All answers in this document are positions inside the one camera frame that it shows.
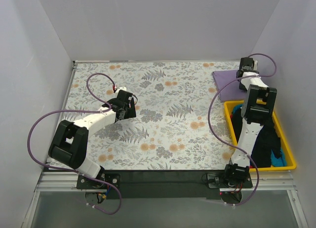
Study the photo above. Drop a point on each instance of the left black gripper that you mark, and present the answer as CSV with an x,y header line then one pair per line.
x,y
130,107

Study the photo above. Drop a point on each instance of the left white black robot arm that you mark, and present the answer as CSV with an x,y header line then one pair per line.
x,y
69,144

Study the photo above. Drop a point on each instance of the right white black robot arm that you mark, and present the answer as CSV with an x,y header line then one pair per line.
x,y
256,111

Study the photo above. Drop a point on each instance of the yellow plastic bin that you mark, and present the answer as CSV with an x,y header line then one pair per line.
x,y
289,157

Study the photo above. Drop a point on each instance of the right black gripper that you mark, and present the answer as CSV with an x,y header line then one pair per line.
x,y
246,65

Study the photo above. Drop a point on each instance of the floral table mat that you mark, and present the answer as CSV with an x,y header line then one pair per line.
x,y
179,124

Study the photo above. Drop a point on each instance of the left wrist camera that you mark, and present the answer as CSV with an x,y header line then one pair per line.
x,y
117,89

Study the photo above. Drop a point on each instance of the teal t shirt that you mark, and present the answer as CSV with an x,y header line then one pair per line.
x,y
237,121

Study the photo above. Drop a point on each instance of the aluminium frame rail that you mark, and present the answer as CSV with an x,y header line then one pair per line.
x,y
49,181

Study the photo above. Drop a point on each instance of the black t shirt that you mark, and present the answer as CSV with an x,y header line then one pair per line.
x,y
267,150

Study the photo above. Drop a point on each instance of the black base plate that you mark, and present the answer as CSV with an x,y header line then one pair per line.
x,y
167,183

